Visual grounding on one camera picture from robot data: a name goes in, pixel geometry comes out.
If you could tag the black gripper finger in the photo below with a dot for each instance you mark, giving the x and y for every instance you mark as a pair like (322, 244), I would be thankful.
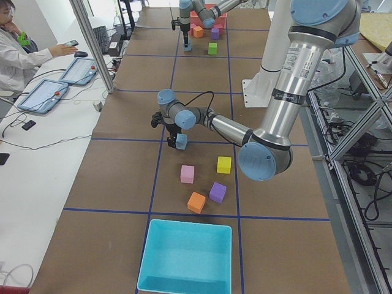
(171, 140)
(186, 38)

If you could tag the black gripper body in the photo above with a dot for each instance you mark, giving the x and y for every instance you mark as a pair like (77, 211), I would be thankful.
(185, 31)
(171, 128)

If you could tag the light blue foam block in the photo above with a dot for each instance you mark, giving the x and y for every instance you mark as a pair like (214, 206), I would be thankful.
(187, 47)
(181, 141)

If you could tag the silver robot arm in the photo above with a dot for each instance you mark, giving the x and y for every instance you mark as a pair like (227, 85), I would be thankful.
(186, 6)
(308, 29)

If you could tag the person's hand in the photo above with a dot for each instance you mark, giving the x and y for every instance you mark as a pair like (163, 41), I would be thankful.
(62, 50)

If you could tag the right orange foam block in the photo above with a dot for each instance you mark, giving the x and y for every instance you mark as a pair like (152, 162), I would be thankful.
(198, 32)

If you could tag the pink plastic tray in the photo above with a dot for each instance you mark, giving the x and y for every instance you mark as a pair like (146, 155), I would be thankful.
(220, 19)

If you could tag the right purple foam block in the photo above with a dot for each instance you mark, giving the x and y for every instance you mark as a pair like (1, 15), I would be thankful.
(215, 34)

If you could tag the green foam block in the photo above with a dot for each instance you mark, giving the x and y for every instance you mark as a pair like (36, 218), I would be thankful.
(212, 48)

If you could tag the light pink foam block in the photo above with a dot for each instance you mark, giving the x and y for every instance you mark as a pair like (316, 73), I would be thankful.
(187, 174)

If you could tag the yellow foam block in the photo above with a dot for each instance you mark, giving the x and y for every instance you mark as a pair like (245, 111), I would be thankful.
(224, 165)

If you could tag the left orange foam block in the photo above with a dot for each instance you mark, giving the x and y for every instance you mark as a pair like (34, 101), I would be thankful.
(196, 202)

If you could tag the left purple foam block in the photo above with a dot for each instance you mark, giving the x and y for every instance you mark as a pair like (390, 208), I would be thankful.
(217, 192)

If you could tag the black keyboard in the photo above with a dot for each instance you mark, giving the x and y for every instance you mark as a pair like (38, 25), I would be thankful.
(101, 35)

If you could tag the black computer mouse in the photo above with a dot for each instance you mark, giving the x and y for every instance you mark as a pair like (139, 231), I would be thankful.
(80, 54)

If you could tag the teach pendant far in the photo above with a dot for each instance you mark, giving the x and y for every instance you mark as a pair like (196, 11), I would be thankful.
(80, 72)

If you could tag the teach pendant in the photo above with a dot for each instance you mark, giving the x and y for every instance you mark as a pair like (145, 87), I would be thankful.
(43, 97)
(80, 72)

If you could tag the cyan plastic tray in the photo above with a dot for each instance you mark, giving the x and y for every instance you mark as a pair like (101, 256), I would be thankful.
(186, 257)

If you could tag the teach pendant near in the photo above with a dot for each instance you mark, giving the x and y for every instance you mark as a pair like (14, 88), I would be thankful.
(43, 97)

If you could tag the black smartphone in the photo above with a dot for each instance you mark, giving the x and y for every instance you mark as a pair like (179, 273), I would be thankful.
(28, 125)

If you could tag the person in white coat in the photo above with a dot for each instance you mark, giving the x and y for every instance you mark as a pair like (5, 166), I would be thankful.
(20, 56)

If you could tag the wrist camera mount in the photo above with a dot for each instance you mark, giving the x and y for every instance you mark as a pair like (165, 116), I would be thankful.
(157, 119)
(175, 23)

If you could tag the aluminium frame post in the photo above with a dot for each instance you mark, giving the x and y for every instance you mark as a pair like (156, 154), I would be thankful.
(87, 31)

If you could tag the aluminium frame rack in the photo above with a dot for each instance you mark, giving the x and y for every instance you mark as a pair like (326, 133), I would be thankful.
(350, 113)

